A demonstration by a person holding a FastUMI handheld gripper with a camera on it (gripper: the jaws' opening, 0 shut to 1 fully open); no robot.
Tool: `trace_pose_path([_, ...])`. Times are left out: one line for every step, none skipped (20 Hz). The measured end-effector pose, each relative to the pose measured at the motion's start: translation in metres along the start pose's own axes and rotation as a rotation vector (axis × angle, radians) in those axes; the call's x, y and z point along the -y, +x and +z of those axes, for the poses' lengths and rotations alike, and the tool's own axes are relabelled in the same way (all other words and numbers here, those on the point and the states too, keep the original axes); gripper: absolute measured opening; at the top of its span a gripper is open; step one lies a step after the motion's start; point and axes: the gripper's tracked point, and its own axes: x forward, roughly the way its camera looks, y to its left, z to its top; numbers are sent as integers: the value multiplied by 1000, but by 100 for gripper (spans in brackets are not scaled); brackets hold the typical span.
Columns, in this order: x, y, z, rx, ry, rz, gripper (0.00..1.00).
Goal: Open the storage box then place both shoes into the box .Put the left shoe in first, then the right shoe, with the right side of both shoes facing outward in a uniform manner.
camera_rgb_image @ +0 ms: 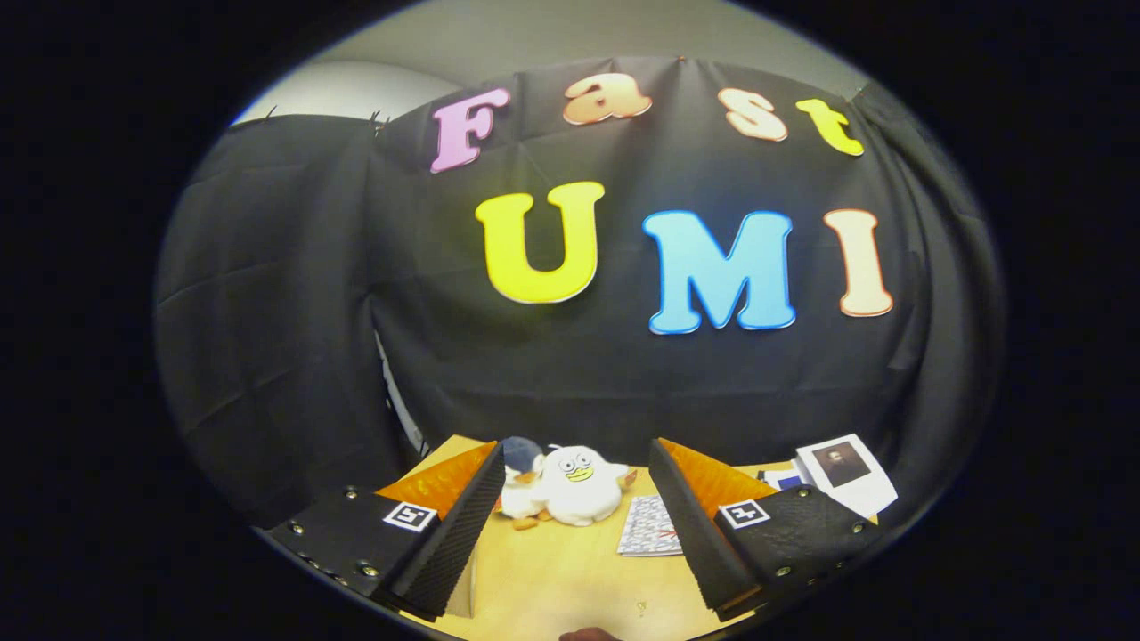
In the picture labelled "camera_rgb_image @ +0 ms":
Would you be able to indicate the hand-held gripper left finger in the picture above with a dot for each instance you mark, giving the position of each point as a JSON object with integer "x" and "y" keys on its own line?
{"x": 459, "y": 525}

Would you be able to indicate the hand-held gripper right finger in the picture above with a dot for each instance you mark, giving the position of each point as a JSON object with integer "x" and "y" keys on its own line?
{"x": 690, "y": 534}

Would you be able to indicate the beige fabric storage box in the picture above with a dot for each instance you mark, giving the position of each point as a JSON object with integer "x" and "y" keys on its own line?
{"x": 463, "y": 592}

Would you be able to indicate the grey patterned cover book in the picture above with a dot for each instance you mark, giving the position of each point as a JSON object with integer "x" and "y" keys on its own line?
{"x": 646, "y": 530}

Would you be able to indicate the grey white penguin plush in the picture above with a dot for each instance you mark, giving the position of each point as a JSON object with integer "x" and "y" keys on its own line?
{"x": 517, "y": 494}

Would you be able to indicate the night photo cover book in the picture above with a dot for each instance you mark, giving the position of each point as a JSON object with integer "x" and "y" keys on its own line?
{"x": 784, "y": 481}

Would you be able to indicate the white duck plush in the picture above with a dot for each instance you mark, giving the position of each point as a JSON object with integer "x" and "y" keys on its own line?
{"x": 579, "y": 490}

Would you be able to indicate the white portrait cover book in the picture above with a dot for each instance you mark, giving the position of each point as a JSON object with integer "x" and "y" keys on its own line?
{"x": 855, "y": 485}

